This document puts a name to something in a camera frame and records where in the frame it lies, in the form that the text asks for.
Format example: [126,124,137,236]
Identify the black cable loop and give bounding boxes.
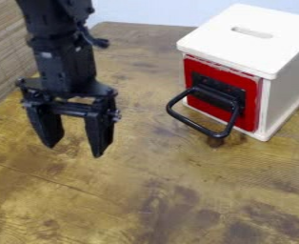
[76,25,112,50]

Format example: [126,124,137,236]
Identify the red drawer front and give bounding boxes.
[183,55,260,132]

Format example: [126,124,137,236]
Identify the white wooden box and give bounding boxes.
[176,4,299,141]

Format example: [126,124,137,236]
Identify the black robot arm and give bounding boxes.
[14,0,121,157]

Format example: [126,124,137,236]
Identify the black metal drawer handle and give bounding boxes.
[165,71,247,139]

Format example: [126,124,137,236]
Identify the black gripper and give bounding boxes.
[17,37,121,158]

